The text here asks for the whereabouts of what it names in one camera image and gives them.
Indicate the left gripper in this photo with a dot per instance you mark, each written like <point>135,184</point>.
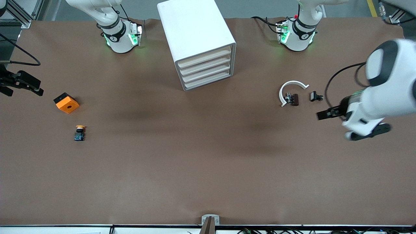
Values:
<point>340,110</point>

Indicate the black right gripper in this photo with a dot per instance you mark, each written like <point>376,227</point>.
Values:
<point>7,80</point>

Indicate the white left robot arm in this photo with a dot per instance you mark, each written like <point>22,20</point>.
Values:
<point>390,65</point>

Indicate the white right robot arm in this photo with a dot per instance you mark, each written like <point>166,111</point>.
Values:
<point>117,35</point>

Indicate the white drawer cabinet housing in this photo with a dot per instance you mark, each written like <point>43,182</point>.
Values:
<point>191,29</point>

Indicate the small black clip component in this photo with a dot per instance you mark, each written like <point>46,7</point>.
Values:
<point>314,96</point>

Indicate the white curved plastic piece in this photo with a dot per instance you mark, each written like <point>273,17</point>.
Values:
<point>294,82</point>

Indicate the brown table mat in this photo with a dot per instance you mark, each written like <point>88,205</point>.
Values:
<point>195,162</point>

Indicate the orange black switch box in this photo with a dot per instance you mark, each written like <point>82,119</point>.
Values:
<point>67,104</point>

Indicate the aluminium frame profile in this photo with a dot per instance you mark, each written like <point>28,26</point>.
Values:
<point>398,18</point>
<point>24,20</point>

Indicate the yellow push button switch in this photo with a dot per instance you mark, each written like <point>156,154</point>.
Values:
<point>79,134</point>

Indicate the white table edge rail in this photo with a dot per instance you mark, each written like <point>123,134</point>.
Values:
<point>65,230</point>

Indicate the grey metal bracket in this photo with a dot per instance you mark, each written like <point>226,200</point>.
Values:
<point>210,216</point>

